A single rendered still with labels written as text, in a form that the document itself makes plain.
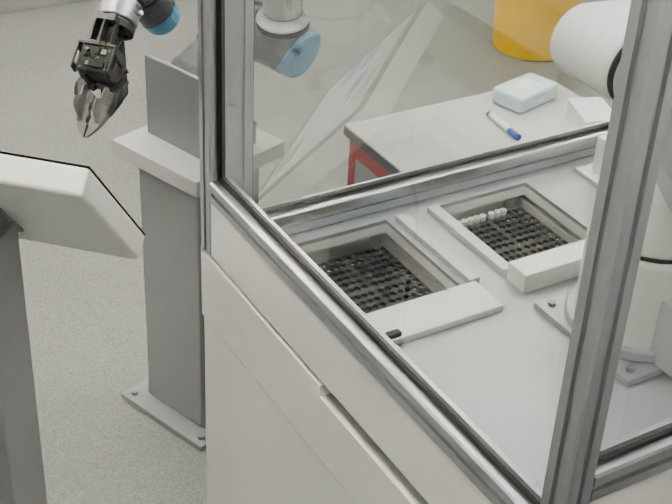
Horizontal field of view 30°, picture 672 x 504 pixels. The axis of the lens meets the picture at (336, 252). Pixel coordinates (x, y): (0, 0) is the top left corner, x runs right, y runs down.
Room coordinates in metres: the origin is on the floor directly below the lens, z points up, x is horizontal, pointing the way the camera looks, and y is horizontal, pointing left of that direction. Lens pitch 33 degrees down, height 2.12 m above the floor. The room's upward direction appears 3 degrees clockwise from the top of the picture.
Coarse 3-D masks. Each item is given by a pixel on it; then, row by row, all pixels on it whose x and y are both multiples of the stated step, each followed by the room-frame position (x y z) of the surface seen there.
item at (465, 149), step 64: (256, 0) 1.69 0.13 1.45; (320, 0) 1.53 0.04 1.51; (384, 0) 1.41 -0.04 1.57; (448, 0) 1.30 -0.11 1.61; (512, 0) 1.21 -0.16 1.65; (576, 0) 1.13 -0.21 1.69; (256, 64) 1.69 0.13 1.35; (320, 64) 1.53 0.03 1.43; (384, 64) 1.40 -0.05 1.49; (448, 64) 1.29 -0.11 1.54; (512, 64) 1.20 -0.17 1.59; (576, 64) 1.12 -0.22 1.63; (256, 128) 1.68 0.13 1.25; (320, 128) 1.52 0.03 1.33; (384, 128) 1.39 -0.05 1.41; (448, 128) 1.28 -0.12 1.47; (512, 128) 1.19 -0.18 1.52; (576, 128) 1.10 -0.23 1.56; (256, 192) 1.68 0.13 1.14; (320, 192) 1.52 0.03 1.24; (384, 192) 1.38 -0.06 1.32; (448, 192) 1.27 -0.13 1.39; (512, 192) 1.17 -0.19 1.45; (576, 192) 1.09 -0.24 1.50; (320, 256) 1.51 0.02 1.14; (384, 256) 1.37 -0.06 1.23; (448, 256) 1.26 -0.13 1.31; (512, 256) 1.16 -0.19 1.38; (576, 256) 1.08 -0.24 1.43; (384, 320) 1.36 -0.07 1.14; (448, 320) 1.25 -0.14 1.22; (512, 320) 1.15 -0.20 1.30; (448, 384) 1.23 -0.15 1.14; (512, 384) 1.13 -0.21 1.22; (512, 448) 1.12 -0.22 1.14
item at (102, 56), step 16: (96, 16) 2.03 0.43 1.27; (112, 16) 2.03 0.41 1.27; (96, 32) 2.02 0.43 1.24; (112, 32) 2.02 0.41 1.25; (128, 32) 2.05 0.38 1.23; (80, 48) 2.00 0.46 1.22; (96, 48) 1.98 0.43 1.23; (112, 48) 1.98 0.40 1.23; (80, 64) 1.96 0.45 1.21; (96, 64) 1.95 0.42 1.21; (112, 64) 1.97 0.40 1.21; (96, 80) 1.99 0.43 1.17; (112, 80) 1.96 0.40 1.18
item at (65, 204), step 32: (0, 160) 1.65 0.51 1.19; (32, 160) 1.64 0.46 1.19; (0, 192) 1.65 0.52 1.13; (32, 192) 1.62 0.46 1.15; (64, 192) 1.60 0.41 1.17; (96, 192) 1.64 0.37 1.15; (0, 224) 1.72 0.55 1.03; (32, 224) 1.75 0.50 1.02; (64, 224) 1.71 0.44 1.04; (96, 224) 1.68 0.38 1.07; (128, 224) 1.75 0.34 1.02; (128, 256) 1.77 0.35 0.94
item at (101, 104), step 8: (104, 88) 1.96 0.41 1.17; (104, 96) 1.95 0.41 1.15; (112, 96) 1.97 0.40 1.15; (96, 104) 1.92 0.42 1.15; (104, 104) 1.95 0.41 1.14; (96, 112) 1.92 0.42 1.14; (104, 112) 1.95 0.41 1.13; (96, 120) 1.93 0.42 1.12; (104, 120) 1.94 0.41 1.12; (88, 128) 1.93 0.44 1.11; (96, 128) 1.92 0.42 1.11; (88, 136) 1.92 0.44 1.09
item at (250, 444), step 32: (224, 352) 1.75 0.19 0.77; (224, 384) 1.75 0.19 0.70; (256, 384) 1.64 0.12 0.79; (224, 416) 1.75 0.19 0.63; (256, 416) 1.64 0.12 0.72; (224, 448) 1.75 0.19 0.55; (256, 448) 1.64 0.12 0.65; (288, 448) 1.54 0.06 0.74; (224, 480) 1.75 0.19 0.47; (256, 480) 1.64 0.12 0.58; (288, 480) 1.54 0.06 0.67; (320, 480) 1.45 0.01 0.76
